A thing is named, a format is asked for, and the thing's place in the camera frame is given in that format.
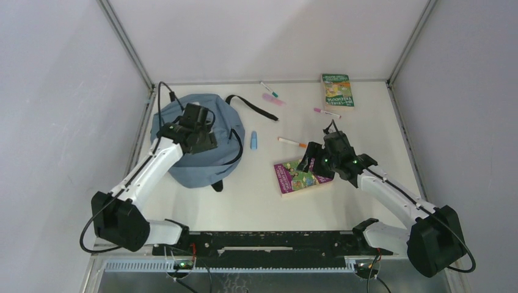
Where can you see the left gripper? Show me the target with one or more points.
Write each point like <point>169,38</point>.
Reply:
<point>209,142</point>

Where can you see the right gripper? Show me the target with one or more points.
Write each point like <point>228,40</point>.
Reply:
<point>314,150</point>

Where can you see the purple treehouse book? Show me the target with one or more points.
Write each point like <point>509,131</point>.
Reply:
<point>291,180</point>

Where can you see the blue student backpack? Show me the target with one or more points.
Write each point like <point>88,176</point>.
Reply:
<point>208,168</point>

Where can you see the green treehouse book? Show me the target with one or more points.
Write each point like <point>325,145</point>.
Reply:
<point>337,91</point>

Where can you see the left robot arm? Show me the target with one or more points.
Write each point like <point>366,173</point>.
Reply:
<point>117,215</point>

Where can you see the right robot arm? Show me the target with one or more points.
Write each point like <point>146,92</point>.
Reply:
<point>431,238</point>

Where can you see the orange capped marker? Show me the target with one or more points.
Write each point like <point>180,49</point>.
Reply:
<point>291,142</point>

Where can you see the pink capped marker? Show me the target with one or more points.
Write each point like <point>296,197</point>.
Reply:
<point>318,110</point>

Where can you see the blue eraser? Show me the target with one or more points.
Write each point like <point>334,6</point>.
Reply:
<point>253,140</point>

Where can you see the teal capped marker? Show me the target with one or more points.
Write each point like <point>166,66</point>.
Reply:
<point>269,90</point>

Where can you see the pink eraser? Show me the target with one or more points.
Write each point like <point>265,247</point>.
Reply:
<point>272,99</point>

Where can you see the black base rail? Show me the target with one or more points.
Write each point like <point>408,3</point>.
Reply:
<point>276,250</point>

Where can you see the aluminium frame profile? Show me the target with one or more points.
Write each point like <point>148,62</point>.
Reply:
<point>122,35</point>

